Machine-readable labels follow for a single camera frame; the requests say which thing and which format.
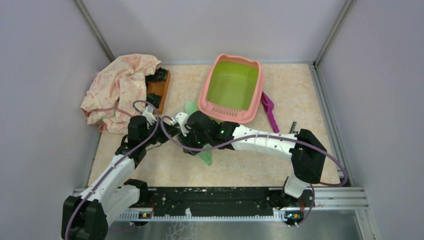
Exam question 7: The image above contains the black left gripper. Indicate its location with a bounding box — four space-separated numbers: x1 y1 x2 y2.
141 116 182 147

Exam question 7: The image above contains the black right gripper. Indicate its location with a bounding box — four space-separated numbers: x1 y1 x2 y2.
177 125 211 157

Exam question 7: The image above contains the green cat litter bag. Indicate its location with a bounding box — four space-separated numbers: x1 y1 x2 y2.
183 101 212 166

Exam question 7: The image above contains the magenta plastic litter scoop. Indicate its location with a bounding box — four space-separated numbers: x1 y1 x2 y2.
260 92 280 133

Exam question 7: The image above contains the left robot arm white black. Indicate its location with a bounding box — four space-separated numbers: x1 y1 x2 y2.
61 112 189 240

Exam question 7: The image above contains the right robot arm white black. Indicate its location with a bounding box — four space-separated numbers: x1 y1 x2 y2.
175 110 327 206

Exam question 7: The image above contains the pink green litter box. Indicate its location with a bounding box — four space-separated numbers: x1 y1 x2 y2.
197 53 265 124

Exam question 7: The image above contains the brown wooden tray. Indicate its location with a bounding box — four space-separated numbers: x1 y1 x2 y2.
145 67 171 115

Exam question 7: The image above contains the pink floral crumpled cloth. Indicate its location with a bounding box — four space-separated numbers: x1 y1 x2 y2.
80 53 161 135

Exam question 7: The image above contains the small black ruler piece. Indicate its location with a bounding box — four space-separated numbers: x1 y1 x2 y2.
289 121 297 134

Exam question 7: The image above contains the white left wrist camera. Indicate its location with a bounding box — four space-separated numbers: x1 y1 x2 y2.
141 104 157 126

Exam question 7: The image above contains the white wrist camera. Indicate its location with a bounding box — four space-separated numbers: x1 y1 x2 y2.
141 104 157 126
174 112 189 137

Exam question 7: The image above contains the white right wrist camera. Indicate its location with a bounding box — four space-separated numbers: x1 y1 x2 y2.
174 112 189 137

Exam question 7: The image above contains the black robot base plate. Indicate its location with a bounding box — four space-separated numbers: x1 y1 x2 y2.
130 187 313 219

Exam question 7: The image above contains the aluminium frame rail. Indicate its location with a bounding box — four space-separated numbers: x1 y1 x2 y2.
76 185 369 226

